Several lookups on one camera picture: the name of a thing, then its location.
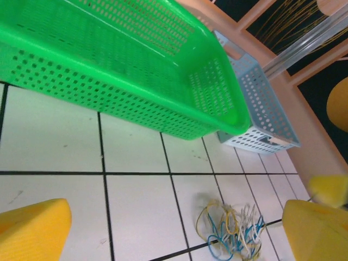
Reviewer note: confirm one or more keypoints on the green perforated plastic basket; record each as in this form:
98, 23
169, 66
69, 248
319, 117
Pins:
81, 81

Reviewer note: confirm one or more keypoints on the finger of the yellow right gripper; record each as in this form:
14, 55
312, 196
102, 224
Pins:
331, 190

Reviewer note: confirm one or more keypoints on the aluminium frame post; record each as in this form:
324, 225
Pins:
307, 43

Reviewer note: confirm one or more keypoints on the light blue perforated plastic basket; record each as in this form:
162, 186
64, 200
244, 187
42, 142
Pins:
261, 108

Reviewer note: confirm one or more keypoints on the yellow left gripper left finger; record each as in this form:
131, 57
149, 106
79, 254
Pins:
32, 233

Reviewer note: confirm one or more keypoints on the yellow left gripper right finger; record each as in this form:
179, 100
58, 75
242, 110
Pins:
318, 233

